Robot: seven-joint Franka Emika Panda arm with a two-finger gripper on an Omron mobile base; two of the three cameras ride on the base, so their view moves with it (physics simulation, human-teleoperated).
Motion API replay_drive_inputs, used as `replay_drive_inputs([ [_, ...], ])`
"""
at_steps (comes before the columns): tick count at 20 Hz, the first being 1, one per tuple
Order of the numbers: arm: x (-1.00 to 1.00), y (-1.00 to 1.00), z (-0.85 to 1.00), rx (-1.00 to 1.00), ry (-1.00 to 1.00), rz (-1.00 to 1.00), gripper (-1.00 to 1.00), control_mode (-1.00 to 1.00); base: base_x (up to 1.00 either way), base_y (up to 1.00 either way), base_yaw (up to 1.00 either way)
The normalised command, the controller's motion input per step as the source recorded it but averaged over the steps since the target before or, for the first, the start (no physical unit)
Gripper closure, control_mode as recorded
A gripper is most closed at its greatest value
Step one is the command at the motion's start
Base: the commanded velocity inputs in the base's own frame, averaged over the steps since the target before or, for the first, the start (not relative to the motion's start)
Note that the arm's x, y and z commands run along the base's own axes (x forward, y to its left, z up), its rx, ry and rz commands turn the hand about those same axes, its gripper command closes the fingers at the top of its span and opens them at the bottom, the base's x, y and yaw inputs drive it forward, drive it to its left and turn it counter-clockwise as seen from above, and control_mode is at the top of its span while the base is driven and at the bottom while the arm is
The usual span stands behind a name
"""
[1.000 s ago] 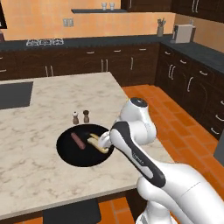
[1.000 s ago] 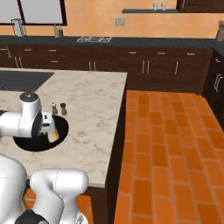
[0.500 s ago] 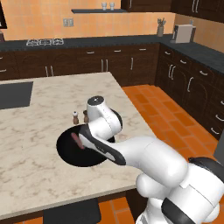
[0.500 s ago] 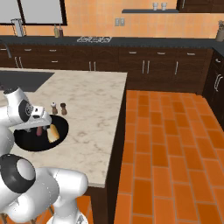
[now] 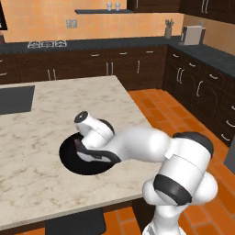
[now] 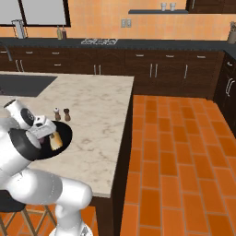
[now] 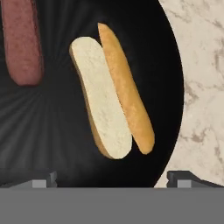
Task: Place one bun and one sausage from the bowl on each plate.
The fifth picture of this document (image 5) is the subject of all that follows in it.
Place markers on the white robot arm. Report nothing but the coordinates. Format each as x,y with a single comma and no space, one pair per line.
183,165

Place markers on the black round plate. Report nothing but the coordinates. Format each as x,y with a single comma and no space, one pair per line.
69,156

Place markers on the dark base cupboards long run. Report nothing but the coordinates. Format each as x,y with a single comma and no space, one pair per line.
76,65

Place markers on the dark base cupboards side run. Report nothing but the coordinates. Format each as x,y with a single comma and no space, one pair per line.
199,88

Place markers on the grey pot with tools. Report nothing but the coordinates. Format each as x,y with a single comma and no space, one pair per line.
168,32

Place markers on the hob with white grates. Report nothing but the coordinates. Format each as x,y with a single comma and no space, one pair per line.
47,44

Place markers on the dark island sink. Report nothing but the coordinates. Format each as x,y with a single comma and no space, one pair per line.
15,99

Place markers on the white coffee machine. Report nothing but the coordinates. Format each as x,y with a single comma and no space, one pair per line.
192,35

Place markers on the grey appliance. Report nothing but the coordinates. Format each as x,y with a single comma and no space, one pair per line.
230,159

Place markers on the grey wall socket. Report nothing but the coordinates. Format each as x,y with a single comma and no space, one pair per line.
72,23

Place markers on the dark wall shelf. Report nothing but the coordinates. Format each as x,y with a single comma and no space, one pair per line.
104,11

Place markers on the dark wall cupboards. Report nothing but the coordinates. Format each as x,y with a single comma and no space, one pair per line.
195,7

